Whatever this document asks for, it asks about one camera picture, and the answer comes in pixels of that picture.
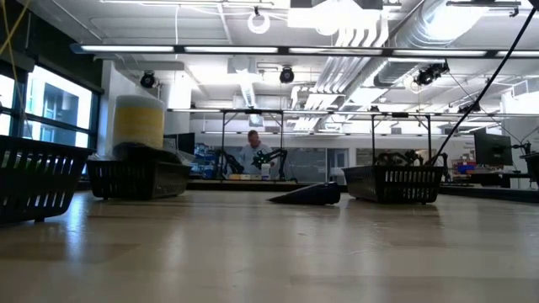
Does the dark blue toiletry tube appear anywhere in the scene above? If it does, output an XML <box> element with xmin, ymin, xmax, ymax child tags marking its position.
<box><xmin>267</xmin><ymin>181</ymin><xmax>342</xmax><ymax>206</ymax></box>

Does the person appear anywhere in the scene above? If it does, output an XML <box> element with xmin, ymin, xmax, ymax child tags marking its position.
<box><xmin>238</xmin><ymin>129</ymin><xmax>275</xmax><ymax>176</ymax></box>

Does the black computer monitor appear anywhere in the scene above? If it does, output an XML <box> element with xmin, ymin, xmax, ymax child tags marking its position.
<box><xmin>163</xmin><ymin>132</ymin><xmax>197</xmax><ymax>156</ymax></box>
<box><xmin>474</xmin><ymin>130</ymin><xmax>514</xmax><ymax>167</ymax></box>

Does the black slotted plastic basket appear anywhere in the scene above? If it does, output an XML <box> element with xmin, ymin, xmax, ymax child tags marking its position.
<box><xmin>0</xmin><ymin>134</ymin><xmax>94</xmax><ymax>224</ymax></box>
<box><xmin>86</xmin><ymin>158</ymin><xmax>193</xmax><ymax>201</ymax></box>
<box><xmin>341</xmin><ymin>165</ymin><xmax>446</xmax><ymax>205</ymax></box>
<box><xmin>520</xmin><ymin>151</ymin><xmax>539</xmax><ymax>190</ymax></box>

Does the yellow canister with white lid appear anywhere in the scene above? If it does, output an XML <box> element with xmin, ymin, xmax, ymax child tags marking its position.
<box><xmin>111</xmin><ymin>94</ymin><xmax>166</xmax><ymax>151</ymax></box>

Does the large window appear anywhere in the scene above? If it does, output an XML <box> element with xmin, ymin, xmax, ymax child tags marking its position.
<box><xmin>0</xmin><ymin>62</ymin><xmax>101</xmax><ymax>149</ymax></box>

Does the black background rig frame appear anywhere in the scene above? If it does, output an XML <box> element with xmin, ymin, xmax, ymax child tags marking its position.
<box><xmin>370</xmin><ymin>111</ymin><xmax>434</xmax><ymax>167</ymax></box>
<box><xmin>219</xmin><ymin>108</ymin><xmax>286</xmax><ymax>180</ymax></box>

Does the black overhead frame bar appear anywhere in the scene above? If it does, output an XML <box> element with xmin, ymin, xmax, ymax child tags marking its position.
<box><xmin>69</xmin><ymin>43</ymin><xmax>539</xmax><ymax>60</ymax></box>

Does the white ring light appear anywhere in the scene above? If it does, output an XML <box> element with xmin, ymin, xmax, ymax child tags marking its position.
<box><xmin>247</xmin><ymin>10</ymin><xmax>271</xmax><ymax>35</ymax></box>

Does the black ceiling camera cluster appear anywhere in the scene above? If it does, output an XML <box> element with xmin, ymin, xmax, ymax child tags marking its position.
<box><xmin>414</xmin><ymin>61</ymin><xmax>451</xmax><ymax>88</ymax></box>

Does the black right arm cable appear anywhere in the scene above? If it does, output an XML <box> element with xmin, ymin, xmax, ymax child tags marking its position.
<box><xmin>431</xmin><ymin>6</ymin><xmax>539</xmax><ymax>166</ymax></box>

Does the yellow hanging cable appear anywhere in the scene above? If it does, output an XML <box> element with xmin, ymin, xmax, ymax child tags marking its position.
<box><xmin>0</xmin><ymin>0</ymin><xmax>31</xmax><ymax>136</ymax></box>

